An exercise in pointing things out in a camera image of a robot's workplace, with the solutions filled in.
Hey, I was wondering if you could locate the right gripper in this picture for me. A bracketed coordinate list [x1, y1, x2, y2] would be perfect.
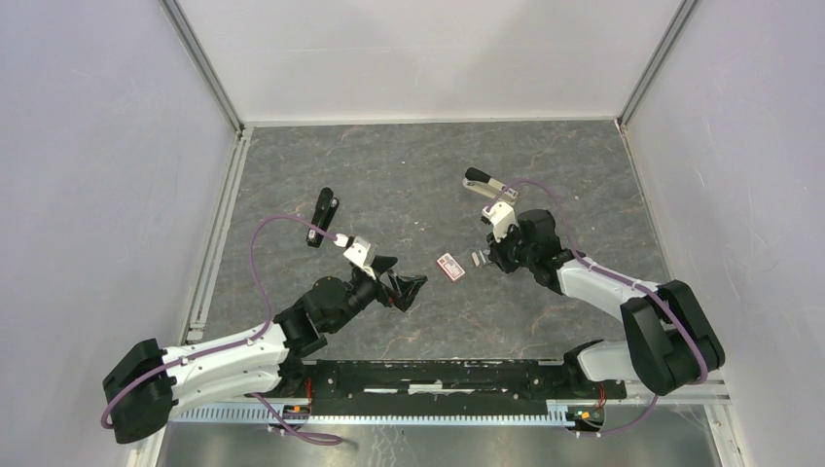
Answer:
[485, 221, 536, 273]

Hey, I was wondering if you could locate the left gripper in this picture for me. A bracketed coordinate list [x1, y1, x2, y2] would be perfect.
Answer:
[327, 255, 426, 333]

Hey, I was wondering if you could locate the staple tray box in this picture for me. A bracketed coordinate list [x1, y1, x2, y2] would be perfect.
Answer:
[471, 250, 490, 268]

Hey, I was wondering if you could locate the red white staple box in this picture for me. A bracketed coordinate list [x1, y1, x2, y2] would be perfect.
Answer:
[436, 253, 466, 282]

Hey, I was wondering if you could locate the black stapler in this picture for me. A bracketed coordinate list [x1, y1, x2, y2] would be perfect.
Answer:
[305, 187, 340, 248]

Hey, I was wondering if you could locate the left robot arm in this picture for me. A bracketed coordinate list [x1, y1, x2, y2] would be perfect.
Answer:
[100, 257, 428, 445]

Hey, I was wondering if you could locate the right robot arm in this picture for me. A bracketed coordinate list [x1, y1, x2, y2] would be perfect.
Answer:
[482, 202, 726, 397]

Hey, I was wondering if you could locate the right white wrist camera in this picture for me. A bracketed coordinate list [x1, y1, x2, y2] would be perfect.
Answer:
[482, 201, 518, 243]

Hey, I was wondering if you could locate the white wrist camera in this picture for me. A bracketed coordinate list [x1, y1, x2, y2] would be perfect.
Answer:
[482, 201, 518, 243]
[334, 233, 377, 280]

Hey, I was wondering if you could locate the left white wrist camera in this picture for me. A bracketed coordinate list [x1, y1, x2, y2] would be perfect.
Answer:
[334, 233, 377, 280]

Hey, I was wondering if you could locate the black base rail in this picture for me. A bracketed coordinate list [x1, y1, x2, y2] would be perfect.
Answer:
[300, 360, 628, 416]

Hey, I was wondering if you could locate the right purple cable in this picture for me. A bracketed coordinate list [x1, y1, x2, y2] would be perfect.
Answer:
[486, 178, 710, 440]

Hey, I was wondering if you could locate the purple cable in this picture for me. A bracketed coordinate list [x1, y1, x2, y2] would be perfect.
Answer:
[99, 214, 349, 448]
[486, 178, 710, 440]

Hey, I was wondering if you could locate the white cable duct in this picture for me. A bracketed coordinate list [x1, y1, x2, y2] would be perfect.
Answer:
[171, 402, 575, 428]

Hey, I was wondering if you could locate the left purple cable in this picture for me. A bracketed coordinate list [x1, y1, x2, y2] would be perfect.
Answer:
[99, 214, 349, 448]

